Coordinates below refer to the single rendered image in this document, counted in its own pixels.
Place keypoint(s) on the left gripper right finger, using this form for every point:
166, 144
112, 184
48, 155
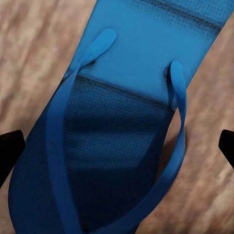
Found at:
226, 145

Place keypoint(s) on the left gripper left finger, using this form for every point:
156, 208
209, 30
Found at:
11, 146

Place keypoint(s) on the sandal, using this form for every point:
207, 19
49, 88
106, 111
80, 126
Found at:
90, 162

